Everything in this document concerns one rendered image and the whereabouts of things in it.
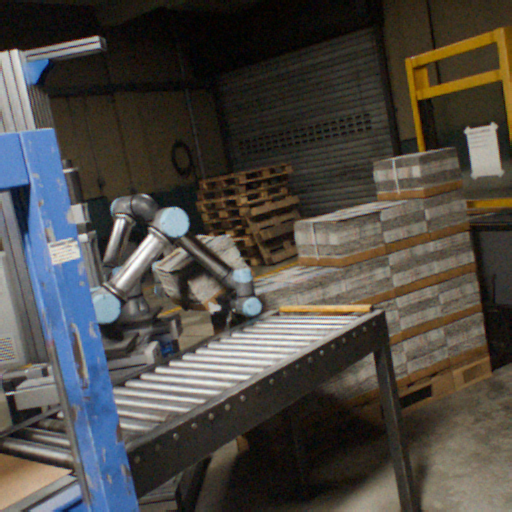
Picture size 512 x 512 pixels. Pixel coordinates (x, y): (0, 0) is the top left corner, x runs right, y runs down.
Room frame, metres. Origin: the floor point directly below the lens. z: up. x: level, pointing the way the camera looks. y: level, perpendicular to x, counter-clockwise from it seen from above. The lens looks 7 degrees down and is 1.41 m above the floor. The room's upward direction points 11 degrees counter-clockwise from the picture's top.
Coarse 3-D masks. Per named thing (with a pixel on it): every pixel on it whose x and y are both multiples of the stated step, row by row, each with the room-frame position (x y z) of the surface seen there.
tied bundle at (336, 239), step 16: (304, 224) 3.62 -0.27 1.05; (320, 224) 3.49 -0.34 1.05; (336, 224) 3.40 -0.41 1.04; (352, 224) 3.44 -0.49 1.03; (368, 224) 3.49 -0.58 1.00; (304, 240) 3.64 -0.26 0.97; (320, 240) 3.52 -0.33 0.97; (336, 240) 3.39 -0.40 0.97; (352, 240) 3.43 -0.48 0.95; (368, 240) 3.48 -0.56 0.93; (304, 256) 3.66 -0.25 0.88; (320, 256) 3.53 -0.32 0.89; (336, 256) 3.42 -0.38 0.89
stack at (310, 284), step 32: (384, 256) 3.52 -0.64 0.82; (416, 256) 3.62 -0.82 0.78; (256, 288) 3.30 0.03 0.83; (288, 288) 3.23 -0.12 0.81; (320, 288) 3.33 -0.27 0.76; (352, 288) 3.41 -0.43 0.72; (384, 288) 3.51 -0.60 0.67; (224, 320) 3.30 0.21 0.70; (416, 320) 3.58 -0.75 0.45; (416, 352) 3.56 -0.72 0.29; (320, 384) 3.27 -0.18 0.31; (352, 384) 3.36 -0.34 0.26; (416, 384) 3.55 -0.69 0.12; (448, 384) 3.65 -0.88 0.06; (352, 416) 3.34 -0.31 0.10; (256, 448) 3.25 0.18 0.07; (320, 448) 3.23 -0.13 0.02
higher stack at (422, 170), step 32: (384, 160) 3.92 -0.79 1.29; (416, 160) 3.69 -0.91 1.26; (448, 160) 3.78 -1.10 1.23; (384, 192) 3.95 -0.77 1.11; (448, 192) 3.77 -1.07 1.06; (448, 224) 3.74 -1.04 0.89; (448, 256) 3.73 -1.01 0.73; (448, 288) 3.71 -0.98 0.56; (480, 320) 3.80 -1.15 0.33; (448, 352) 3.68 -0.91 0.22
